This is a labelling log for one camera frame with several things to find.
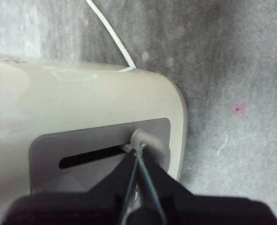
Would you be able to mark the cream toaster with chrome top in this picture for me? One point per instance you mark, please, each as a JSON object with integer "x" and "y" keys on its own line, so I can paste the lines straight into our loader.
{"x": 82, "y": 98}

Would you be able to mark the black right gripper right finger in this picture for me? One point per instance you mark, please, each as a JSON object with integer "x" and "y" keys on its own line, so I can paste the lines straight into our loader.
{"x": 199, "y": 211}

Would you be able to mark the grey toaster lever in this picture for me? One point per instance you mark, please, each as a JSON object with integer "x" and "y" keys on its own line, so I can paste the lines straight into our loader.
{"x": 152, "y": 145}

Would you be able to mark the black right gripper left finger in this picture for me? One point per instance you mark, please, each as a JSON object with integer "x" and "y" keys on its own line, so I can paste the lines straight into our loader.
{"x": 82, "y": 208}

